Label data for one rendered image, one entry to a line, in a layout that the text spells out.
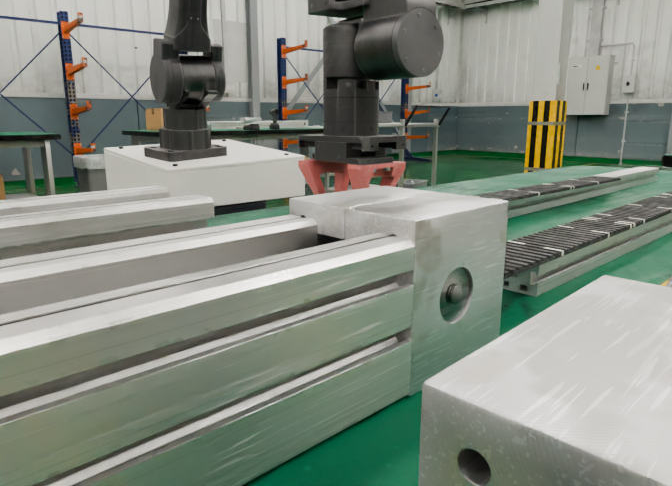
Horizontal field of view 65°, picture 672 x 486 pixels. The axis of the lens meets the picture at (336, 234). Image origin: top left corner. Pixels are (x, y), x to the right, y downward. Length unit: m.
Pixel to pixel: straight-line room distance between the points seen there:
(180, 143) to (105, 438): 0.77
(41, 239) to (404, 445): 0.24
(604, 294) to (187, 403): 0.14
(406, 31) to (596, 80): 11.41
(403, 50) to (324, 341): 0.30
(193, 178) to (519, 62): 12.23
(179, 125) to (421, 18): 0.55
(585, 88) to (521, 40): 1.95
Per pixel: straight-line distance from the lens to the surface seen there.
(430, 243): 0.27
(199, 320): 0.19
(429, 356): 0.30
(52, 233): 0.37
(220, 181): 0.89
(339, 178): 0.60
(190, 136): 0.93
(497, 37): 13.29
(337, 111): 0.54
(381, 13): 0.51
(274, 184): 0.95
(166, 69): 0.90
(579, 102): 11.96
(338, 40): 0.54
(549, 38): 6.89
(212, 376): 0.20
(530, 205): 0.86
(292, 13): 10.16
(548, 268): 0.48
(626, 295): 0.17
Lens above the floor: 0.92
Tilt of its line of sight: 13 degrees down
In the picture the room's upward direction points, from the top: straight up
